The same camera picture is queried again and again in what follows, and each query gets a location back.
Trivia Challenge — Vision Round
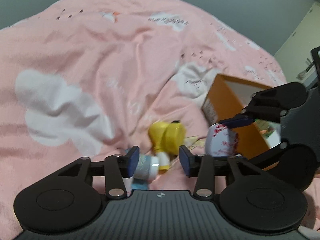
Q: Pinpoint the red white mint tin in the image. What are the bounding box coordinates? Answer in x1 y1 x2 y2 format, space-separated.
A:
204 123 239 157

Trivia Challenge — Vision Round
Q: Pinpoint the small white cream jar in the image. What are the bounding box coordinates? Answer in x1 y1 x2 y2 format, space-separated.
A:
123 154 159 193

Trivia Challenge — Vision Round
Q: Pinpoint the yellow bulb-cap bottle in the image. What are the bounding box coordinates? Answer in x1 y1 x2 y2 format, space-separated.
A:
156 152 171 174

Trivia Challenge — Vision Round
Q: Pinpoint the cream door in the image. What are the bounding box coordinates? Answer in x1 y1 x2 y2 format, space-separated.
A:
274 2 319 82

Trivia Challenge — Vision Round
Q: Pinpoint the orange cardboard box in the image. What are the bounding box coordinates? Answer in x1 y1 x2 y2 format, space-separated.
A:
201 73 283 170

